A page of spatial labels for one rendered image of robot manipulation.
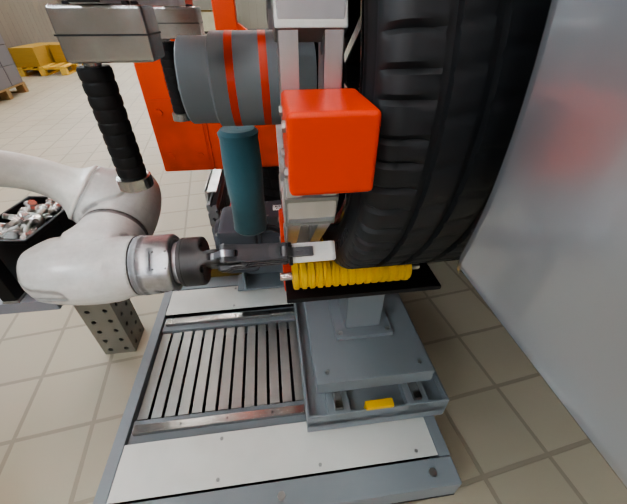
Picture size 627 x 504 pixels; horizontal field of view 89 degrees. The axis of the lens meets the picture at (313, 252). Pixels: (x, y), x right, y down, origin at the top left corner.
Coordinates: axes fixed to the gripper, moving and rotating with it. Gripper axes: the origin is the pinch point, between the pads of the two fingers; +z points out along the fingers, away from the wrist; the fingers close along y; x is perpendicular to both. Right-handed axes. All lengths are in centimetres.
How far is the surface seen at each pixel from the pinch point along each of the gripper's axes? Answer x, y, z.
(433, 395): -36, -34, 31
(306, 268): -1.5, -13.1, -0.3
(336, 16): 17.2, 25.4, 1.4
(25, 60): 434, -491, -417
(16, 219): 16, -25, -63
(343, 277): -3.9, -13.0, 7.0
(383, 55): 12.5, 26.5, 4.7
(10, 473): -45, -45, -78
